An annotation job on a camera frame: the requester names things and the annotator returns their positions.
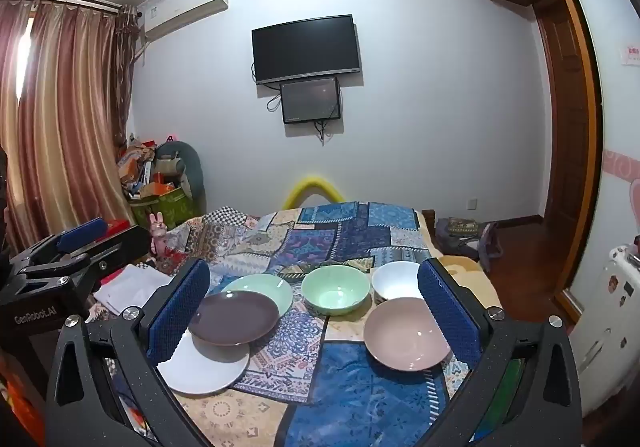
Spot small black wall monitor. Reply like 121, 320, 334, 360
280, 77, 342, 124

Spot green bag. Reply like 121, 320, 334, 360
130, 187, 196, 230

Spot dark bag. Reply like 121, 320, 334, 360
435, 216, 501, 273

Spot white bowl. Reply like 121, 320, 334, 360
371, 261, 426, 303

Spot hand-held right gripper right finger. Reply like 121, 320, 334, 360
417, 257, 584, 447

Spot white plate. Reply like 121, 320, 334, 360
157, 329, 250, 396

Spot white paper sheets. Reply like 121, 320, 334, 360
94, 263, 173, 315

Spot pink bowl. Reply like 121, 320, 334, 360
363, 297, 452, 373

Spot black wall television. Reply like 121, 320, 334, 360
251, 14, 362, 86

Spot pink heart wall decal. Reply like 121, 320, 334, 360
602, 150, 640, 228

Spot white air conditioner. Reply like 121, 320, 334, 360
137, 0, 229, 40

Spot brown wooden door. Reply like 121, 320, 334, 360
530, 0, 603, 313

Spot green bowl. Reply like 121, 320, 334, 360
301, 265, 372, 317

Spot green plate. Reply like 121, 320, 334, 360
220, 273, 294, 318

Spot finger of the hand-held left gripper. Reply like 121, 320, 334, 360
9, 217, 110, 274
17, 225, 154, 289

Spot pink rabbit toy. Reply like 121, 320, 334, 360
149, 212, 171, 258

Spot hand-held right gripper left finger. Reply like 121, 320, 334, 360
44, 257, 211, 447

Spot orange garment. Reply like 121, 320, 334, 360
0, 374, 46, 447

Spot yellow foam ring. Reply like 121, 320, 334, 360
282, 174, 345, 210

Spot blue patchwork blanket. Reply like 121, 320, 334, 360
162, 200, 476, 447

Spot brown striped curtain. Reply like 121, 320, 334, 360
0, 0, 138, 253

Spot brown plate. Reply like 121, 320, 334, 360
187, 290, 280, 347

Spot beige orange blanket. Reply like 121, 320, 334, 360
430, 254, 503, 310

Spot white suitcase with stickers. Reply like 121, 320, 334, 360
567, 242, 640, 418

